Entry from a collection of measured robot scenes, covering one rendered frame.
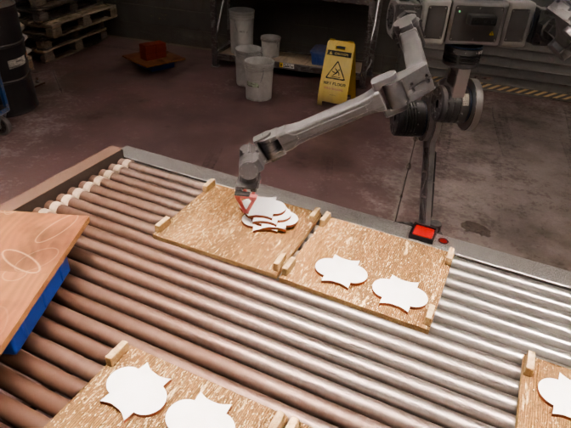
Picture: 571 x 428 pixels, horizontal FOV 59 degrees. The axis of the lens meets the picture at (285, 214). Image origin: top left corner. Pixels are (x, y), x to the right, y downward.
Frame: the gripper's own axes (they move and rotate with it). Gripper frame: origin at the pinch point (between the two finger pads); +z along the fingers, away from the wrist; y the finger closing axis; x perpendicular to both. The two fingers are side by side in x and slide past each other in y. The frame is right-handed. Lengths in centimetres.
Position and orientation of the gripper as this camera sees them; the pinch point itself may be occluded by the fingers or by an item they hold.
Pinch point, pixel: (247, 204)
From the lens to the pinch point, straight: 160.5
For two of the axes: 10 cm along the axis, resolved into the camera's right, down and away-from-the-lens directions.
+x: 10.0, 0.9, -0.2
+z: -0.7, 8.4, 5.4
